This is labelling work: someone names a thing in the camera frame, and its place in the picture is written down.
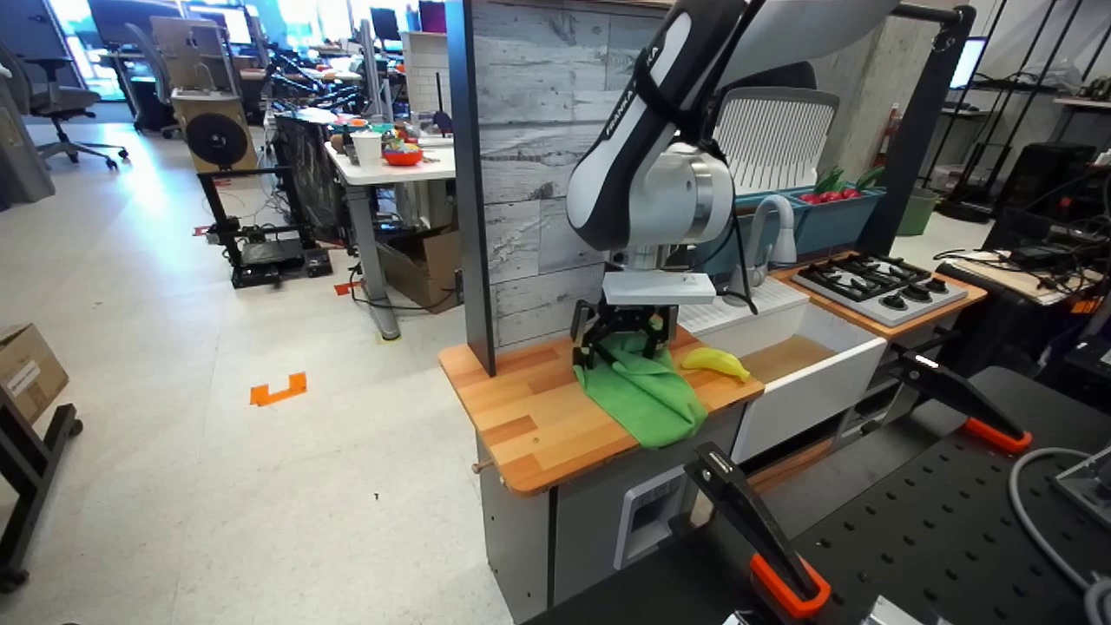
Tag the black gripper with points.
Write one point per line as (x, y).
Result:
(598, 320)

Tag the white toy sink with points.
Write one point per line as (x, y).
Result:
(807, 357)

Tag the grey wood backsplash panel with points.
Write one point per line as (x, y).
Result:
(532, 85)

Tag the black office chair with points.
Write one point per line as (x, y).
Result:
(46, 79)

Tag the green towel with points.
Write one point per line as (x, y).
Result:
(641, 394)

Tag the grey toy faucet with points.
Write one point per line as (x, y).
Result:
(772, 238)

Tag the blue bin with vegetables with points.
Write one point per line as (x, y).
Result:
(820, 222)

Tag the orange black clamp left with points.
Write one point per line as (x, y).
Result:
(784, 578)

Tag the black perforated table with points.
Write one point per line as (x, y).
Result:
(952, 535)

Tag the white office table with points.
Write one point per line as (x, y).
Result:
(358, 196)

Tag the orange black clamp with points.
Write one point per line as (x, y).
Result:
(981, 414)
(784, 578)

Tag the orange black clamp right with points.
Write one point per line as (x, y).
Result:
(981, 414)

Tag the red bowl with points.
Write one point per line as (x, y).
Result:
(401, 153)

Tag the wooden toy kitchen counter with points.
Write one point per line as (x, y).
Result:
(532, 419)

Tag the yellow banana toy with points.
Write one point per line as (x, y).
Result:
(721, 362)

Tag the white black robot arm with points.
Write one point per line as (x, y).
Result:
(655, 174)

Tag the toy stove top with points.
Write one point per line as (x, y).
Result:
(884, 289)

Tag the cardboard box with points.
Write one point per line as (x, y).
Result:
(29, 373)

